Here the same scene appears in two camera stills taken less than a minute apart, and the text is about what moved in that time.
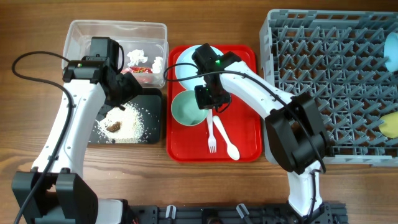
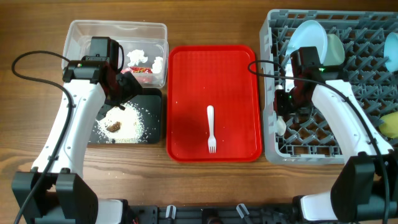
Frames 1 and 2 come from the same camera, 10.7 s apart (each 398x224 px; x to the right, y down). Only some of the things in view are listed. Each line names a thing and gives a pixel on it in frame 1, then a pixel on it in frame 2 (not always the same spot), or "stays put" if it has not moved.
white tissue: (157, 66) stays put
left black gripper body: (125, 90) stays put
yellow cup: (390, 129) stays put
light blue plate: (185, 56) -> (308, 34)
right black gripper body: (208, 97) -> (289, 102)
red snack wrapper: (138, 70) stays put
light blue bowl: (391, 51) stays put
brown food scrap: (114, 127) stays put
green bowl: (185, 109) -> (336, 53)
